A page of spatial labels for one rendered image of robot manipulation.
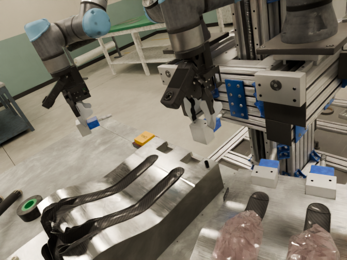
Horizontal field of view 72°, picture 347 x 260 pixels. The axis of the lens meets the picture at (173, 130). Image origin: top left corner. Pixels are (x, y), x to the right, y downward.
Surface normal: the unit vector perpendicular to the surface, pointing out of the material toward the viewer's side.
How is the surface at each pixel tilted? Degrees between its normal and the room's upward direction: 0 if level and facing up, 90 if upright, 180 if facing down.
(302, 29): 72
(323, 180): 0
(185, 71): 32
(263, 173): 0
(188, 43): 90
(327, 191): 90
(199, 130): 90
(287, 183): 0
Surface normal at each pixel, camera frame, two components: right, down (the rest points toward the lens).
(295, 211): -0.28, -0.82
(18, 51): 0.68, 0.21
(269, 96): -0.72, 0.52
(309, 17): -0.44, 0.30
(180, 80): -0.58, -0.41
